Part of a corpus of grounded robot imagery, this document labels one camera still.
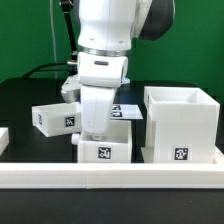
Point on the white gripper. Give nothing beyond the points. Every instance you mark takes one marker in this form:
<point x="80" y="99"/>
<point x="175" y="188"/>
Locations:
<point x="99" y="77"/>

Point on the white front drawer box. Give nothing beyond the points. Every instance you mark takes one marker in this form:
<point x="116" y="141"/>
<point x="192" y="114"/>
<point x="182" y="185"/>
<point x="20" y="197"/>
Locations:
<point x="114" y="147"/>

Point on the white drawer box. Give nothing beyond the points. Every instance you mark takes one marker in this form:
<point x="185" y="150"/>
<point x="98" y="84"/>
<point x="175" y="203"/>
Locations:
<point x="114" y="147"/>
<point x="57" y="119"/>

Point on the white drawer cabinet frame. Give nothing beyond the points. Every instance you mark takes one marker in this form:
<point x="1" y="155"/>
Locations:
<point x="181" y="125"/>

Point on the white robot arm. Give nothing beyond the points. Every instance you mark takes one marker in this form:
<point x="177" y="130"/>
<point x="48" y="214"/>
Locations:
<point x="107" y="28"/>

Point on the white rear drawer box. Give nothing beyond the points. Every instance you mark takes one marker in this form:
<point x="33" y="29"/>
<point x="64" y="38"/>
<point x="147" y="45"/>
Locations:
<point x="57" y="119"/>

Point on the paper sheet with tags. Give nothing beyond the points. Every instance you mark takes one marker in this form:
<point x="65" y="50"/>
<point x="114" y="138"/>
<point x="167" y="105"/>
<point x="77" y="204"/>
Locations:
<point x="125" y="112"/>

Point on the white block at left edge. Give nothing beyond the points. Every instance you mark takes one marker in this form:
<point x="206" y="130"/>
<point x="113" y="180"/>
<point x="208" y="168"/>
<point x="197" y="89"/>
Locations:
<point x="4" y="139"/>

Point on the white L-shaped fence rail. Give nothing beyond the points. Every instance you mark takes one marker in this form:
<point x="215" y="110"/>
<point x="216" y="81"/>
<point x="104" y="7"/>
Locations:
<point x="94" y="176"/>

